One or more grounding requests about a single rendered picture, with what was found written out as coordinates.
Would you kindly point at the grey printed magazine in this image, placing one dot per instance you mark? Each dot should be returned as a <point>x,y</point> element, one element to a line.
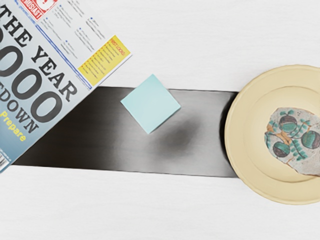
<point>37,75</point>

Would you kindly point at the cream plate with painted centre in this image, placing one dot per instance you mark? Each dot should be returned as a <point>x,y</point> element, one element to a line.
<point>252,140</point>

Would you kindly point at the light blue square block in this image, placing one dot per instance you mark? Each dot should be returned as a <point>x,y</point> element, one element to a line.
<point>150,103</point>

